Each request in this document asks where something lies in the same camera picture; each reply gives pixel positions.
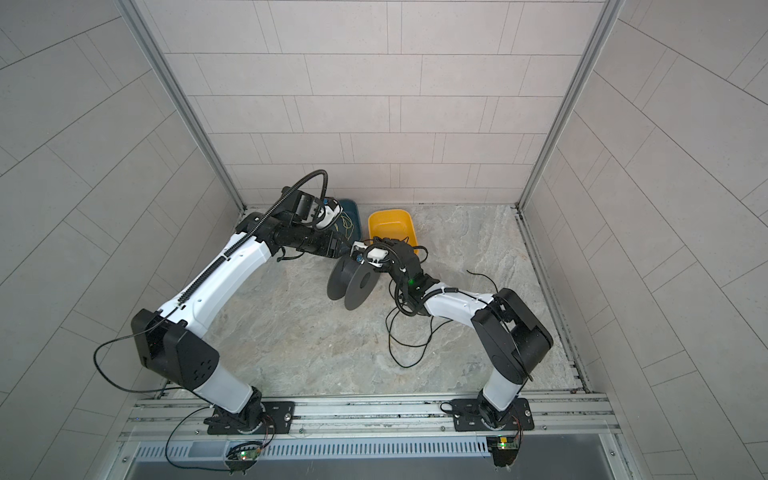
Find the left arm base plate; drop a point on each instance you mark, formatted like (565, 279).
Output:
(271, 417)

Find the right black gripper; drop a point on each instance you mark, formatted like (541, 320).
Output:
(389, 244)

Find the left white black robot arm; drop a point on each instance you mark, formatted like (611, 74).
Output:
(170, 340)

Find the aluminium mounting rail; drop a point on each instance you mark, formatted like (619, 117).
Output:
(384, 416)

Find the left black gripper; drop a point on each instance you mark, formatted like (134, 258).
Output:
(331, 249)

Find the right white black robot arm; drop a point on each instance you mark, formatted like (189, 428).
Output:
(512, 336)

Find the right circuit board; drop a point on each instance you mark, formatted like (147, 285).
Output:
(503, 449)

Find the circuit board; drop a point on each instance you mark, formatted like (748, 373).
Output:
(503, 449)
(245, 452)

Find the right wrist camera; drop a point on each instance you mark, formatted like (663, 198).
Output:
(369, 254)

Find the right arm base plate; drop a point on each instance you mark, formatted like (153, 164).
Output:
(478, 415)

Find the left circuit board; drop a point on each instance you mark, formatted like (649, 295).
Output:
(245, 452)

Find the dark grey cable spool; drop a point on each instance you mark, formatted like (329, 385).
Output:
(352, 282)

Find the teal plastic bin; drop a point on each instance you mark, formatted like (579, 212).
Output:
(348, 223)

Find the yellow plastic bin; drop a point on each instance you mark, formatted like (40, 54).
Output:
(393, 224)

